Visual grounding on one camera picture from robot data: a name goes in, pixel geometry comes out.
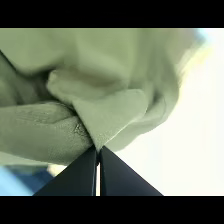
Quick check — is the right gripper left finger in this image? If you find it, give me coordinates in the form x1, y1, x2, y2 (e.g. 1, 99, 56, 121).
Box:
32, 145, 99, 197

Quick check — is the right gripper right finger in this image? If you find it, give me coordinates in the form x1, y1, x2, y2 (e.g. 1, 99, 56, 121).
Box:
99, 145, 164, 197

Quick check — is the olive garment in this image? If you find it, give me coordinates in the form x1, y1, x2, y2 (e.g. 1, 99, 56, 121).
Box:
0, 28, 205, 168

